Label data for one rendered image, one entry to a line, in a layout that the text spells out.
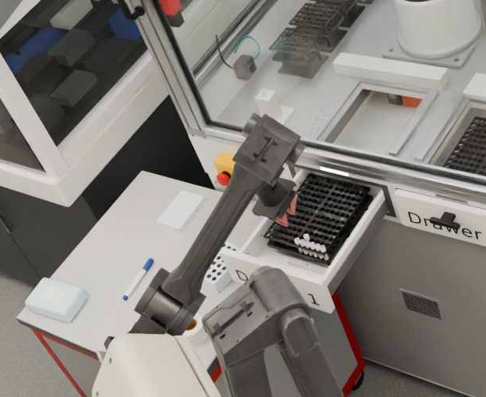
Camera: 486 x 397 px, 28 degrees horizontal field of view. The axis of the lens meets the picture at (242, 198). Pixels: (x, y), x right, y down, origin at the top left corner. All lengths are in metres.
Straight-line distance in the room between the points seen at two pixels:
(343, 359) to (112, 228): 0.77
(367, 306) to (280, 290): 1.59
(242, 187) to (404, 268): 1.00
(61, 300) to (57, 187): 0.37
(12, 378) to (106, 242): 1.07
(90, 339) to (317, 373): 1.26
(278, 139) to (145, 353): 0.42
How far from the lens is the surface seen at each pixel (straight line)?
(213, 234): 1.72
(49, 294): 2.68
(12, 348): 3.81
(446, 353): 2.85
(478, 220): 2.26
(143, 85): 3.02
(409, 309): 2.74
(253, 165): 1.64
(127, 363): 1.61
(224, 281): 2.50
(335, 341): 2.88
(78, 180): 2.89
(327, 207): 2.39
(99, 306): 2.63
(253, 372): 1.32
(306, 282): 2.23
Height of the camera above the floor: 2.56
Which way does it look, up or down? 42 degrees down
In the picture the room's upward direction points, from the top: 24 degrees counter-clockwise
